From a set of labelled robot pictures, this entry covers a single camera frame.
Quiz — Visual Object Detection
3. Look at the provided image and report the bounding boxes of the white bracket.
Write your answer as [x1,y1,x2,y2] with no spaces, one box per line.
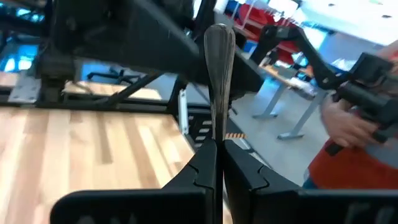
[178,88,190,135]

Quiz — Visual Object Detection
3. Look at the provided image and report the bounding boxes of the red cart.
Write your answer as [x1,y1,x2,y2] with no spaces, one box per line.
[233,2,301,65]

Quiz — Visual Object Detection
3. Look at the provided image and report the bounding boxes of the person's hand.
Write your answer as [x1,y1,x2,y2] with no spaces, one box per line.
[321,98,379,149]

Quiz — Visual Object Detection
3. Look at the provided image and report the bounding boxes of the person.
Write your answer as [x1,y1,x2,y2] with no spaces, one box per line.
[303,40,398,190]

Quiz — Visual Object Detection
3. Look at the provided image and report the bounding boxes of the black office chair base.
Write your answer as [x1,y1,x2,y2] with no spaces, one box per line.
[86,66,141,85]

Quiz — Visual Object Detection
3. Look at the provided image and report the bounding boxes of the table with grey legs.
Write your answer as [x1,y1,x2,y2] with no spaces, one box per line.
[252,63,329,141]

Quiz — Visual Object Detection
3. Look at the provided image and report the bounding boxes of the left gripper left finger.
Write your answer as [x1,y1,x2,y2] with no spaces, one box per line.
[51,139,218,224]

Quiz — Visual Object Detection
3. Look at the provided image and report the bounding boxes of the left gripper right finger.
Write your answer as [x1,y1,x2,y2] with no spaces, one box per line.
[223,139,398,224]

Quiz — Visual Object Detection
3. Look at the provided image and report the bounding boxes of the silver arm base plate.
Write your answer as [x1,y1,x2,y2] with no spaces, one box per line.
[8,77,42,104]

